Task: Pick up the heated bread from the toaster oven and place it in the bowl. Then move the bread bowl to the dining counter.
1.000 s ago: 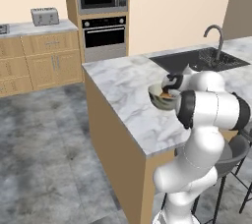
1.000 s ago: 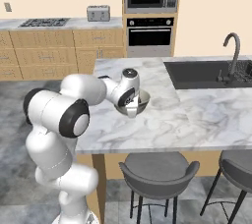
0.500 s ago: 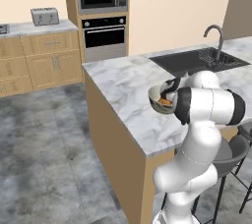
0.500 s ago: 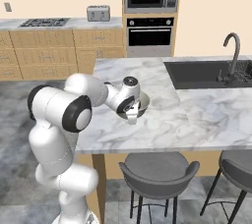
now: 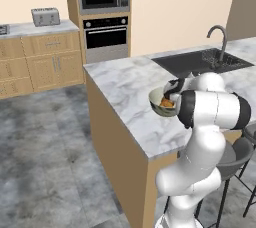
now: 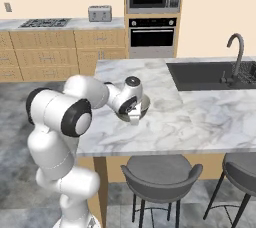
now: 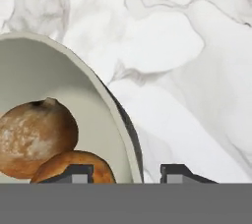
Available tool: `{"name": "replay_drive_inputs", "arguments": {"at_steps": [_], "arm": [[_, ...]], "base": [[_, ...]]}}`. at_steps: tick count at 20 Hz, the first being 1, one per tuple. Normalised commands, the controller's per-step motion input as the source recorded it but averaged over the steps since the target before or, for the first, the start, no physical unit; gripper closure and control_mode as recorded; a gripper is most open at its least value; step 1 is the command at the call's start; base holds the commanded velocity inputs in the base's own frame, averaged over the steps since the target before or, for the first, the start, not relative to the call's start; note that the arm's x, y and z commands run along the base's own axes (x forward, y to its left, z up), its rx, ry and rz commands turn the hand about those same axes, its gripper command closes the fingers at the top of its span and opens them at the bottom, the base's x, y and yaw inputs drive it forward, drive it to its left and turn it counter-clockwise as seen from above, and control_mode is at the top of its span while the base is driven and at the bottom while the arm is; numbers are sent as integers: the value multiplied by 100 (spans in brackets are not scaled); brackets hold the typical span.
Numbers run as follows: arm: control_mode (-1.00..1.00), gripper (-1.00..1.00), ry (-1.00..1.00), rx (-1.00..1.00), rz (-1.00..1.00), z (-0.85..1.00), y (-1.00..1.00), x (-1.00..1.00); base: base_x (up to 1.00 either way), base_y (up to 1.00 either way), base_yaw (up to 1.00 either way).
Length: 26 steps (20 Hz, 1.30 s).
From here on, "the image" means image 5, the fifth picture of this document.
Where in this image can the grey small appliance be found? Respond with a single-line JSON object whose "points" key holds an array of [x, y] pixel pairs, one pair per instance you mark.
{"points": [[3, 29]]}

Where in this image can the grey-green bowl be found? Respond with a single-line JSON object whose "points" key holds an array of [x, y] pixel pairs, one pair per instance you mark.
{"points": [[156, 105]]}

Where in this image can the grey bar stool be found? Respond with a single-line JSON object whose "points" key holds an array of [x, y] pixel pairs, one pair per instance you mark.
{"points": [[250, 132], [235, 158]]}

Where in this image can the wooden base cupboards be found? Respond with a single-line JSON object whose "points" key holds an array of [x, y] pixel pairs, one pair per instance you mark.
{"points": [[40, 62]]}

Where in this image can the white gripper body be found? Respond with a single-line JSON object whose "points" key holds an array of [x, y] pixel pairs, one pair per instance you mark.
{"points": [[174, 96]]}

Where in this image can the tall wooden appliance cabinet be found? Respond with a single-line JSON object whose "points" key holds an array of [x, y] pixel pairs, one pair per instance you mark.
{"points": [[71, 5]]}

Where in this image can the black steel oven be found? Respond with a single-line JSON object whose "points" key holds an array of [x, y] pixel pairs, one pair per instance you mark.
{"points": [[106, 38]]}

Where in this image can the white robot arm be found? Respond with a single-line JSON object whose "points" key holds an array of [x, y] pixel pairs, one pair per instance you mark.
{"points": [[203, 158]]}

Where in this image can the wooden kitchen island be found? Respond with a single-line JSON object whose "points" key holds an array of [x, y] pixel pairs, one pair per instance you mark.
{"points": [[116, 152]]}

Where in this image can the orange toasted bread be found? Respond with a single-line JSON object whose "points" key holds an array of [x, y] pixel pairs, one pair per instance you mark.
{"points": [[166, 103]]}

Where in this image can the silver toaster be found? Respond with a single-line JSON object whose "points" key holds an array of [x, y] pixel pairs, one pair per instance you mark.
{"points": [[45, 17]]}

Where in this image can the black sink basin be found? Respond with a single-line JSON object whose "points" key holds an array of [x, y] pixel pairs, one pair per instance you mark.
{"points": [[193, 62]]}

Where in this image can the grey curved tap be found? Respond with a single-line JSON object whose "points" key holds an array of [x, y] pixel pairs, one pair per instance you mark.
{"points": [[222, 38]]}

